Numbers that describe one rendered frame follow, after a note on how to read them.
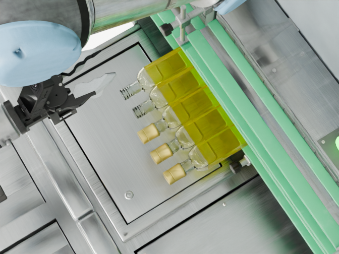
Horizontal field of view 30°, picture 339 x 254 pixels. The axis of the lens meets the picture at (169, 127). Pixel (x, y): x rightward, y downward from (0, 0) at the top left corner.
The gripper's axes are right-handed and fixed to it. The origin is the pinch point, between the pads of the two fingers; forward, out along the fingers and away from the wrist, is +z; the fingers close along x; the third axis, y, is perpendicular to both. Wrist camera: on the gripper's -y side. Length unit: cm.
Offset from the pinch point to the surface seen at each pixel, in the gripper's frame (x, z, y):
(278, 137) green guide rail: 27.5, 25.3, 16.6
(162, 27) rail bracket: -6.3, 17.4, 13.7
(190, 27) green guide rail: -8.1, 26.2, 26.1
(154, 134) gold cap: 9.5, 5.1, 28.7
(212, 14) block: -4.5, 29.6, 17.0
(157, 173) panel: 14.7, 2.2, 42.6
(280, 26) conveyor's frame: 7.1, 39.7, 14.5
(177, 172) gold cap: 20.1, 4.6, 28.4
